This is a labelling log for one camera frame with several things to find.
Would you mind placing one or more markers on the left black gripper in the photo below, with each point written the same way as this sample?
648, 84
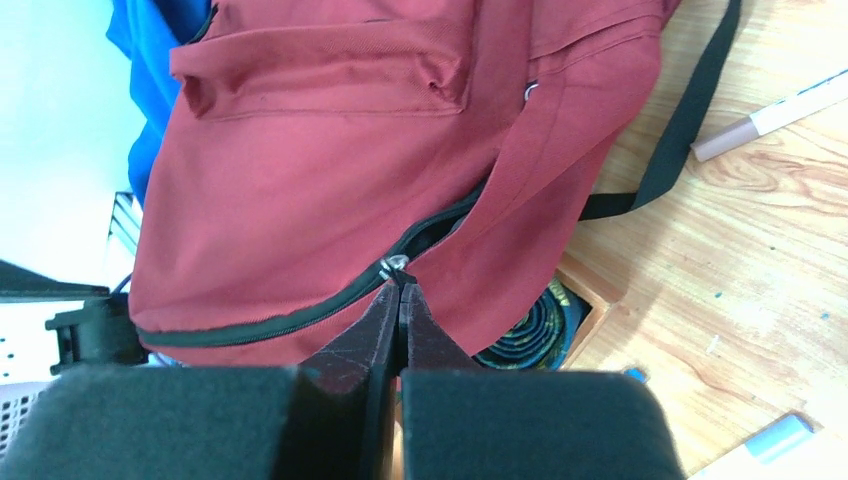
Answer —
100, 333

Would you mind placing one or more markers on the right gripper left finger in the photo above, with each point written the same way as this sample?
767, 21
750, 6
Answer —
326, 418

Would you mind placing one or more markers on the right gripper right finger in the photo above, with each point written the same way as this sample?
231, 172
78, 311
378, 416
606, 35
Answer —
463, 421

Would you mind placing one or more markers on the red backpack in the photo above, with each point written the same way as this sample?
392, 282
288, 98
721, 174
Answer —
317, 147

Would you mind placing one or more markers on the white marker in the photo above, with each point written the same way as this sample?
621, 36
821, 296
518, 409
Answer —
801, 104

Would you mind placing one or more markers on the wooden compartment tray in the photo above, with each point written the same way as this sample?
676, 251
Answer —
595, 296

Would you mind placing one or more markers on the blue cloth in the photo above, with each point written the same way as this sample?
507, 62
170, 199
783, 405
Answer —
146, 32

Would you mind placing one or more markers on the blue capped marker left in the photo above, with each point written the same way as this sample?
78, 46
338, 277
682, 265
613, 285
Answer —
789, 447

